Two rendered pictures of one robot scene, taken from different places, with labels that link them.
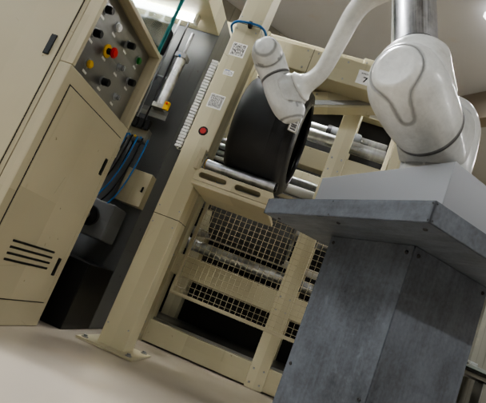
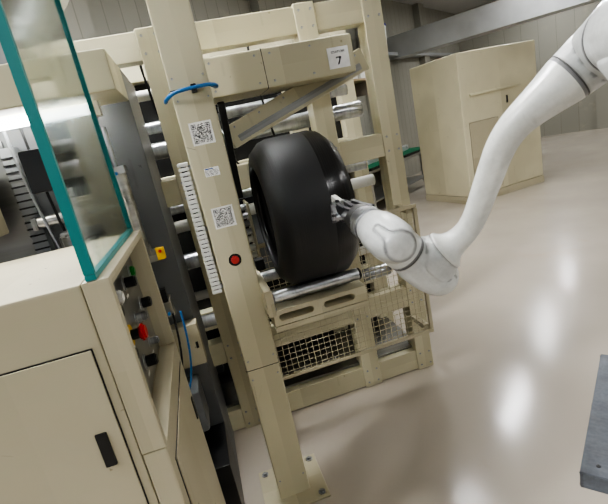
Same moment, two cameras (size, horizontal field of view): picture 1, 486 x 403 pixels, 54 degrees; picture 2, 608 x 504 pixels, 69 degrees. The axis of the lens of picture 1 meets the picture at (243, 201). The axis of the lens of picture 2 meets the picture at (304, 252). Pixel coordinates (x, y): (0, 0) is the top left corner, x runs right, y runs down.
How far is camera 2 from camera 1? 1.42 m
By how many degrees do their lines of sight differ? 34
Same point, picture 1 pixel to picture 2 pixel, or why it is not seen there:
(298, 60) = (250, 76)
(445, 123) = not seen: outside the picture
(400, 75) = not seen: outside the picture
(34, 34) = (65, 455)
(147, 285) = (291, 431)
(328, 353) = not seen: outside the picture
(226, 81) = (218, 184)
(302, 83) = (457, 255)
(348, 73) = (317, 62)
